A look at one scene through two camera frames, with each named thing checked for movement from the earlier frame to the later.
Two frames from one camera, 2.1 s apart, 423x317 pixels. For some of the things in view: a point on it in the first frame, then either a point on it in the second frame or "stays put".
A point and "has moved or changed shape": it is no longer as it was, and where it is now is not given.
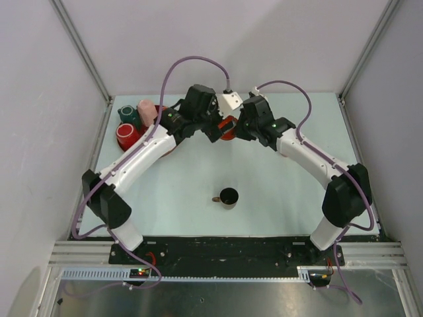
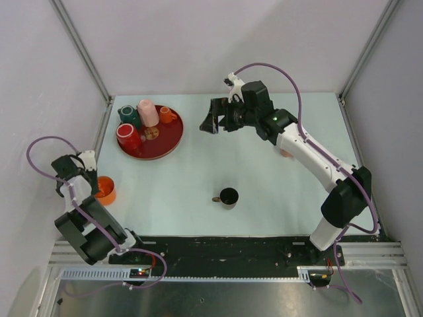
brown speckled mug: (229, 197) stays put
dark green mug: (129, 115) stays put
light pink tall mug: (147, 112) stays put
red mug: (127, 135) stays put
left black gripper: (213, 132) → (94, 174)
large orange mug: (230, 134) has moved or changed shape
